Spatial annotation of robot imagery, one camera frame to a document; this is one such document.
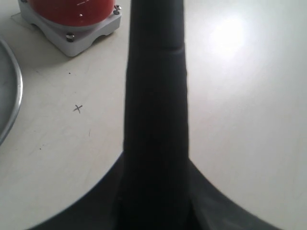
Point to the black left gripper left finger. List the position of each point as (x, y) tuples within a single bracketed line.
[(96, 210)]

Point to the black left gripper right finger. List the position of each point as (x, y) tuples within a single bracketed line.
[(212, 210)]

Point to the yellow black claw hammer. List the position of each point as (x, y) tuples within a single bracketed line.
[(155, 182)]

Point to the round stainless steel plate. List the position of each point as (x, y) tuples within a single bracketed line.
[(11, 89)]

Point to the red dome push button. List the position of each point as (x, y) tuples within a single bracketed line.
[(72, 25)]

